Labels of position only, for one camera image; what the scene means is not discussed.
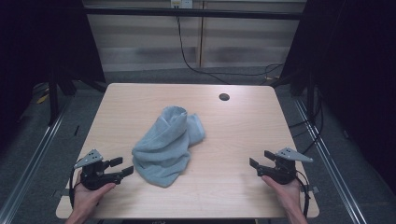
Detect white wall outlet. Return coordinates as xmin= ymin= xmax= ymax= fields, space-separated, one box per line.
xmin=170 ymin=0 xmax=193 ymax=9

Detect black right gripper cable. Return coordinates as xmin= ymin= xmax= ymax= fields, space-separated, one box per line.
xmin=294 ymin=171 xmax=311 ymax=218

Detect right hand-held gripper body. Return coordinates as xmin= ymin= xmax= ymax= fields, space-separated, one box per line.
xmin=257 ymin=147 xmax=314 ymax=185

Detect black floor cables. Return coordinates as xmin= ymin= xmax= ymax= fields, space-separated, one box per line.
xmin=288 ymin=88 xmax=325 ymax=156

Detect dark curtain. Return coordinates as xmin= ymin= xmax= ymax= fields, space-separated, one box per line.
xmin=279 ymin=0 xmax=396 ymax=195
xmin=0 ymin=0 xmax=106 ymax=150

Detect long black wall cable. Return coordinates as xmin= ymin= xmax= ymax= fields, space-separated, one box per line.
xmin=176 ymin=6 xmax=285 ymax=86

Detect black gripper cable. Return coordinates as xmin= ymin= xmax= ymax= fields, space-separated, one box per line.
xmin=294 ymin=171 xmax=311 ymax=218
xmin=68 ymin=167 xmax=82 ymax=209

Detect black metal stand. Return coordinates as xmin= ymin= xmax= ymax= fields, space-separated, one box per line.
xmin=47 ymin=69 xmax=78 ymax=126
xmin=270 ymin=69 xmax=316 ymax=120

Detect light blue towel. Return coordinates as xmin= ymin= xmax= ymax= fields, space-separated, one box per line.
xmin=131 ymin=105 xmax=206 ymax=189

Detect grey floor rail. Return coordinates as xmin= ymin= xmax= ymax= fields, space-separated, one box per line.
xmin=0 ymin=95 xmax=75 ymax=224
xmin=293 ymin=98 xmax=369 ymax=224

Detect black horizontal frame bar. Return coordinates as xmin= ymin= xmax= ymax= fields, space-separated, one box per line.
xmin=83 ymin=7 xmax=304 ymax=21

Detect person's right hand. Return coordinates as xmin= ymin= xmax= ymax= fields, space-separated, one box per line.
xmin=261 ymin=175 xmax=302 ymax=216

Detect person's left hand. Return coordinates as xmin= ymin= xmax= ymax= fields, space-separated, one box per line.
xmin=73 ymin=181 xmax=117 ymax=218

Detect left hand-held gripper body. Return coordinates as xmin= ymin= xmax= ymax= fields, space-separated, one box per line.
xmin=74 ymin=148 xmax=123 ymax=191

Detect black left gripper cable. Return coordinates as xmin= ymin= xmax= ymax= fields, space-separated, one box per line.
xmin=68 ymin=167 xmax=82 ymax=209

